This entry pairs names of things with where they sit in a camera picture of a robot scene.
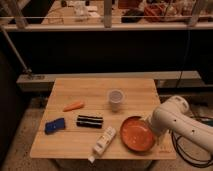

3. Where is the black cable on floor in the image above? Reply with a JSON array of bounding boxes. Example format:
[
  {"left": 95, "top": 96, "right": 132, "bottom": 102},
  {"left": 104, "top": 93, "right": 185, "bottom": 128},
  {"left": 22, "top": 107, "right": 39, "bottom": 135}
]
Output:
[{"left": 170, "top": 114, "right": 213, "bottom": 169}]

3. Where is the black striped box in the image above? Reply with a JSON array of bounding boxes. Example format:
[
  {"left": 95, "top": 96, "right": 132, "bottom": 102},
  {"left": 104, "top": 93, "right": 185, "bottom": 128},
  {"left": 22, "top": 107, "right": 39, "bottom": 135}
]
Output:
[{"left": 76, "top": 115, "right": 103, "bottom": 129}]

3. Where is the clear plastic cup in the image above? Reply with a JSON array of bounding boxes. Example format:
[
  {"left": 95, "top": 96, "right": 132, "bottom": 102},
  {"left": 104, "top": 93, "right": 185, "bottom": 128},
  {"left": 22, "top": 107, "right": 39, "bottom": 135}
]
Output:
[{"left": 107, "top": 89, "right": 124, "bottom": 112}]

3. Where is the diagonal metal rod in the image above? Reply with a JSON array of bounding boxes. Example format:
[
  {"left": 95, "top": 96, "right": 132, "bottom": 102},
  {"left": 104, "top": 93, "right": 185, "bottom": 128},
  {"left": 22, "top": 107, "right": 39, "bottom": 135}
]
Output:
[{"left": 0, "top": 26, "right": 32, "bottom": 77}]

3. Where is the orange carrot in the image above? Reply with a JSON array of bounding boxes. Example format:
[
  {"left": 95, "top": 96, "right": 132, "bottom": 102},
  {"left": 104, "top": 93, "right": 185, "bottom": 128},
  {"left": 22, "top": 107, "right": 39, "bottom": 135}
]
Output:
[{"left": 63, "top": 102, "right": 84, "bottom": 112}]

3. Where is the orange ceramic bowl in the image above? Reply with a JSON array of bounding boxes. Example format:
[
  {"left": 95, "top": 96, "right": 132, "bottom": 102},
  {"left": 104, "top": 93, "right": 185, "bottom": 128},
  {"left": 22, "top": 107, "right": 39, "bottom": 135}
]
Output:
[{"left": 120, "top": 116, "right": 155, "bottom": 152}]

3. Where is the grey metal beam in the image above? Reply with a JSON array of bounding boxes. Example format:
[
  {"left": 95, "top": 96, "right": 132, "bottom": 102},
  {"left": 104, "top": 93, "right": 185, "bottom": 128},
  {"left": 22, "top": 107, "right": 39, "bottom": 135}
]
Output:
[{"left": 16, "top": 71, "right": 201, "bottom": 92}]

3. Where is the blue rectangular block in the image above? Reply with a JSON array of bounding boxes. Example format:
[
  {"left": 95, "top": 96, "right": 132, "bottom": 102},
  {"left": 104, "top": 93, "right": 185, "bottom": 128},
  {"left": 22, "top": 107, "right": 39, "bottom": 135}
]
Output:
[{"left": 44, "top": 118, "right": 65, "bottom": 134}]

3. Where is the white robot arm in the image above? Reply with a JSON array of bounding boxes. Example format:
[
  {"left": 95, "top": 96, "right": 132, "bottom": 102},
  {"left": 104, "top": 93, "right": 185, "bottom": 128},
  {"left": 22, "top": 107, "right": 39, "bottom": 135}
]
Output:
[{"left": 147, "top": 95, "right": 213, "bottom": 155}]

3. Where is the white tube bottle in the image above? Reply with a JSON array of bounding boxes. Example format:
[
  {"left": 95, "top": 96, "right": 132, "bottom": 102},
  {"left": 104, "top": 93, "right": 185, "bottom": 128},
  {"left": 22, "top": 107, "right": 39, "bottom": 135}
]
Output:
[{"left": 88, "top": 126, "right": 116, "bottom": 163}]

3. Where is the wooden railing frame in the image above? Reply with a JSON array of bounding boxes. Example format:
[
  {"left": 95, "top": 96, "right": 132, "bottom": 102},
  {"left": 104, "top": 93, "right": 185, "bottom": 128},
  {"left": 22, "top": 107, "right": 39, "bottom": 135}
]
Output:
[{"left": 0, "top": 0, "right": 213, "bottom": 32}]

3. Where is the wooden table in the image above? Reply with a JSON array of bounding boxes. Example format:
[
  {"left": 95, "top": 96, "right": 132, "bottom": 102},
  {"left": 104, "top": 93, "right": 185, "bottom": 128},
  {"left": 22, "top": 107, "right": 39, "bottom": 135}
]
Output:
[{"left": 29, "top": 77, "right": 177, "bottom": 161}]

